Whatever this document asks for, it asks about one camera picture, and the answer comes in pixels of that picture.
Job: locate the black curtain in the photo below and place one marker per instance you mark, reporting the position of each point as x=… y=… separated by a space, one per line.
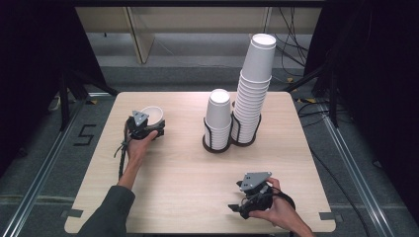
x=378 y=65
x=29 y=49

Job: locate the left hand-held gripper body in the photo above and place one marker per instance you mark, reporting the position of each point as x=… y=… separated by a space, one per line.
x=140 y=126

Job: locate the person's right hand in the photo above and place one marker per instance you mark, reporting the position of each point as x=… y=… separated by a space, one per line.
x=280 y=207

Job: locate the black metal stand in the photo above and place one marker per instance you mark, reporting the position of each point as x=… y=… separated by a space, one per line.
x=333 y=98
x=64 y=98

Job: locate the beige wooden cabinet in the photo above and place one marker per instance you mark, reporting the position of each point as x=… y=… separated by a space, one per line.
x=197 y=19

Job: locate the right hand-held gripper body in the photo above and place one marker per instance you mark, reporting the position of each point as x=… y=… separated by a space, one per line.
x=255 y=197

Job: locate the grey tape piece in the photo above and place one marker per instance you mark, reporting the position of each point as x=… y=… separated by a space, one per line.
x=331 y=216

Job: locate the person's left hand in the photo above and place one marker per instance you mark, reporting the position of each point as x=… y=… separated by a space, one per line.
x=140 y=148

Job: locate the tall stack of white cups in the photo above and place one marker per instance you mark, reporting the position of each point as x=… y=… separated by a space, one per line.
x=255 y=82

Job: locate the aluminium floor rail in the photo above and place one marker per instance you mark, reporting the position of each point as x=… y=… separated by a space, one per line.
x=42 y=171
x=359 y=177

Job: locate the short stack of white cups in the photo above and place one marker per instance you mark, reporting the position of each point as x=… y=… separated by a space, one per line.
x=217 y=115

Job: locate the white paper cup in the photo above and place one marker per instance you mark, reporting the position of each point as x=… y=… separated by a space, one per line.
x=154 y=115

